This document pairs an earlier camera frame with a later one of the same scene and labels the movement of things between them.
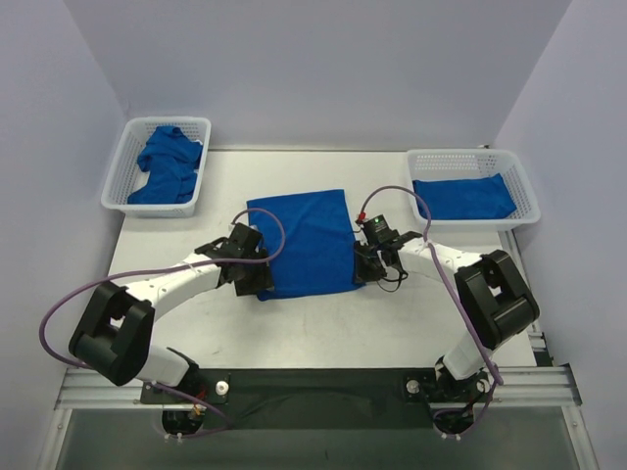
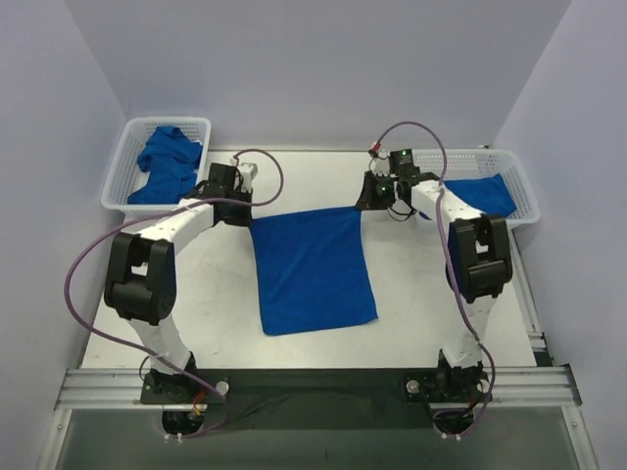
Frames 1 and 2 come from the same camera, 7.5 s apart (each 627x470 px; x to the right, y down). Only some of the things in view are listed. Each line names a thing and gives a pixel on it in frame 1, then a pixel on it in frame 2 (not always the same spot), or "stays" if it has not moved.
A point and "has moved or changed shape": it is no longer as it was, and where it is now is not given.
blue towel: (317, 256) has moved or changed shape
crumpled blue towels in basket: (170, 159) stays
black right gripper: (365, 261) to (368, 194)
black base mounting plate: (318, 399) stays
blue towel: (474, 197) stays
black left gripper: (260, 278) to (237, 213)
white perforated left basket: (126, 174) stays
